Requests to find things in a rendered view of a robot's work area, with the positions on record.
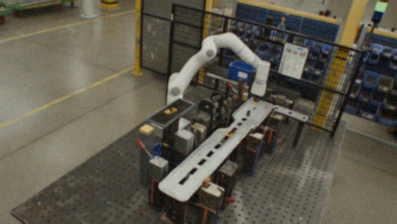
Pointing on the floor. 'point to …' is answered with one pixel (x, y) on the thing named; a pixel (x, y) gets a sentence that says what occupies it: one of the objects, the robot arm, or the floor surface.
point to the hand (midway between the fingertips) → (256, 98)
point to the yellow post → (342, 54)
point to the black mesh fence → (245, 62)
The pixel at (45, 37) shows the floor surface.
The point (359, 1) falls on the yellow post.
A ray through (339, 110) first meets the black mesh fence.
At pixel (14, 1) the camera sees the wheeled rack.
